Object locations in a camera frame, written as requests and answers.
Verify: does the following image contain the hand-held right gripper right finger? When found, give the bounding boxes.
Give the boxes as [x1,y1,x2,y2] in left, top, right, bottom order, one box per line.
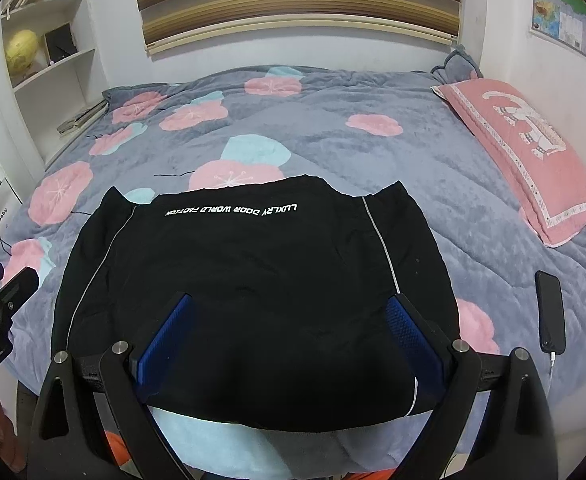
[385,291,560,480]

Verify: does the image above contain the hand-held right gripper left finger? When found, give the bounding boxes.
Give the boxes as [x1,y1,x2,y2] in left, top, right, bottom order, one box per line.
[27,291,196,480]

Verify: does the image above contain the black hoodie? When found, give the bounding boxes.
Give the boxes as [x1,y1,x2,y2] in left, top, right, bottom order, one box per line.
[50,174,461,421]

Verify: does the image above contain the light blue cloth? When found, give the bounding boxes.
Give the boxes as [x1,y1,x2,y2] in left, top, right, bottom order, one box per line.
[150,402,444,480]

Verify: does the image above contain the black phone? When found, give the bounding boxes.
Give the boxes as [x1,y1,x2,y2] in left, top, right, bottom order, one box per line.
[535,270,568,355]

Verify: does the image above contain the stack of flat books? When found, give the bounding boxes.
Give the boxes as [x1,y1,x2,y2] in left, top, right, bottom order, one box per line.
[57,100,109,136]

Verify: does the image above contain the pink printed pillow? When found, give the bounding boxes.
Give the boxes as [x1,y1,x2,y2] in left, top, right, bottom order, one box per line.
[431,79,586,248]

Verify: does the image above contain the white bookshelf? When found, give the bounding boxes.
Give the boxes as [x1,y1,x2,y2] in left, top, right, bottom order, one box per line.
[0,0,109,171]

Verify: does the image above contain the grey floral blanket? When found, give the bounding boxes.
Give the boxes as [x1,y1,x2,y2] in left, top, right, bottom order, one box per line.
[0,65,586,480]

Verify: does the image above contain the yellow ball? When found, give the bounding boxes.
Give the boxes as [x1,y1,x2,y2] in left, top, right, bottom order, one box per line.
[4,29,41,78]

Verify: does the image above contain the black box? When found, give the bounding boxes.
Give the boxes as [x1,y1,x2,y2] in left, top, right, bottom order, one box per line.
[43,22,79,63]

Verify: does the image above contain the grey pillow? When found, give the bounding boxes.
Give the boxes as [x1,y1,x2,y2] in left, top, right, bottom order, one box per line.
[432,49,484,83]

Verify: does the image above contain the striped window blind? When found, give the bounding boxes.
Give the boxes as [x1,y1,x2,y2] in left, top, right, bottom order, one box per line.
[132,0,461,53]

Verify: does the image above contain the white charging cable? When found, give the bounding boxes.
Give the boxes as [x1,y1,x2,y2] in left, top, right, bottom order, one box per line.
[545,351,560,401]

